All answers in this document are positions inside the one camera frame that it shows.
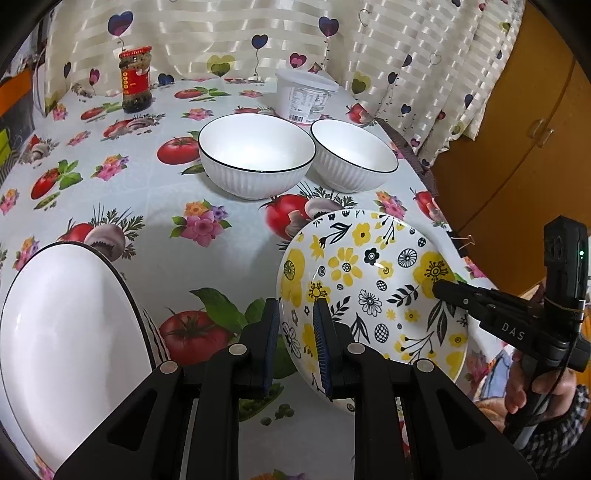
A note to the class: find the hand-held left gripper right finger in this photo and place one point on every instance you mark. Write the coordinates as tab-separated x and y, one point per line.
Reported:
323	350

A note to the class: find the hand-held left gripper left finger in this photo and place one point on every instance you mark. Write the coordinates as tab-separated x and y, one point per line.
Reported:
272	346

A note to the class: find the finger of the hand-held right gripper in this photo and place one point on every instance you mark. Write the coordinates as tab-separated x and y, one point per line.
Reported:
457	295

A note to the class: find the yellow floral bowl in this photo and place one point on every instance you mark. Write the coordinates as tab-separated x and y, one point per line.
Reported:
369	277

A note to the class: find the white ribbed bowl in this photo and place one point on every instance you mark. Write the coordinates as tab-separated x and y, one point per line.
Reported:
254	143
351	147

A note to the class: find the white ribbed plate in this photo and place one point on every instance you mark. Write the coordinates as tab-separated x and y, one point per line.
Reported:
69	346

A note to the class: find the person's right forearm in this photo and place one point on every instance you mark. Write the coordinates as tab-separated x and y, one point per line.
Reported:
558	438

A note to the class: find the person's right hand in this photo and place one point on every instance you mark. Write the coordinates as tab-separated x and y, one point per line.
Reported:
521	392

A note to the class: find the black binder clip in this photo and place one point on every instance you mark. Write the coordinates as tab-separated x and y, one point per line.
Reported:
467	240

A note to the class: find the wooden cabinet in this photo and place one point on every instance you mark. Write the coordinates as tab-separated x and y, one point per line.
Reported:
508	161

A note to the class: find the vegetable print tablecloth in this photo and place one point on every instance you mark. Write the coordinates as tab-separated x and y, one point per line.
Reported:
152	194

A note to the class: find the white plastic tub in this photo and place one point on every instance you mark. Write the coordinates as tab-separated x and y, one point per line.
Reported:
304	97

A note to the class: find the red label sauce jar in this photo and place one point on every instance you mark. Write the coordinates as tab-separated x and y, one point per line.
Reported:
135	81

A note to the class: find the heart print curtain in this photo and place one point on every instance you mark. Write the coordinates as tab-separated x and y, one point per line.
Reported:
231	27

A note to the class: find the orange box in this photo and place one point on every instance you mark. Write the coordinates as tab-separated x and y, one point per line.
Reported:
11	92

